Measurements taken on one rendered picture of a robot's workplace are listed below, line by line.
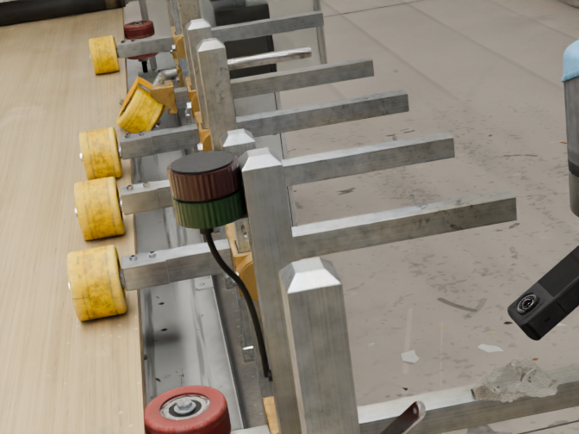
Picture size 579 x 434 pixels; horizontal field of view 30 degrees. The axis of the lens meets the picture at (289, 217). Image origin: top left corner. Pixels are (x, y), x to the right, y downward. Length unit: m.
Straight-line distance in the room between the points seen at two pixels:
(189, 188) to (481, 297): 2.36
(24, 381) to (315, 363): 0.54
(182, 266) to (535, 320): 0.41
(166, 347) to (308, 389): 1.10
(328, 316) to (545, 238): 2.90
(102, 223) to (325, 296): 0.82
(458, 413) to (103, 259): 0.43
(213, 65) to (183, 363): 0.54
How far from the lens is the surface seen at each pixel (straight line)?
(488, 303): 3.16
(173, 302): 1.93
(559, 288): 1.05
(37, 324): 1.29
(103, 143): 1.69
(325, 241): 1.25
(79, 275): 1.22
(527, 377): 1.09
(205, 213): 0.89
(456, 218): 1.28
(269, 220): 0.91
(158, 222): 2.30
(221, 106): 1.39
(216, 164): 0.89
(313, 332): 0.68
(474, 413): 1.09
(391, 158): 1.50
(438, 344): 2.96
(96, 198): 1.45
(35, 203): 1.69
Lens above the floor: 1.44
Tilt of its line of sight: 22 degrees down
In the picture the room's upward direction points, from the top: 8 degrees counter-clockwise
